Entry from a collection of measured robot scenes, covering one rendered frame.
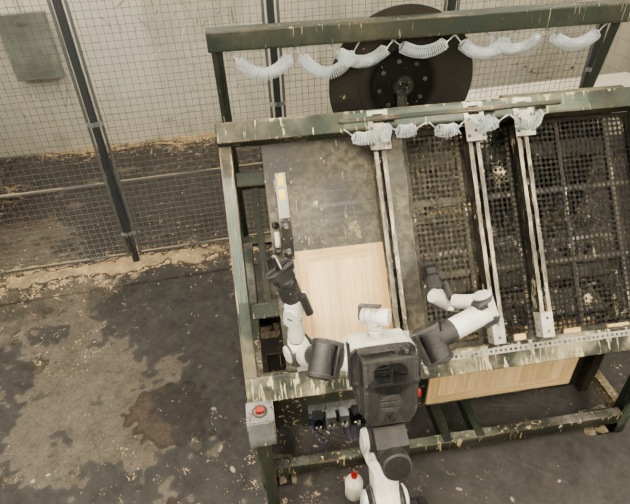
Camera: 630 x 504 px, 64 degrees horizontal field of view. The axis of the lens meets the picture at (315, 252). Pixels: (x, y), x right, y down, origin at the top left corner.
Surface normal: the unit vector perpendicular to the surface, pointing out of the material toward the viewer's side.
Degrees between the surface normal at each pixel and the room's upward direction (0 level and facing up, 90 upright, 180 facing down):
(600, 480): 0
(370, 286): 51
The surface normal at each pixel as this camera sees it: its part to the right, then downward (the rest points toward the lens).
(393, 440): 0.03, -0.51
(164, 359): -0.03, -0.80
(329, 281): 0.10, -0.04
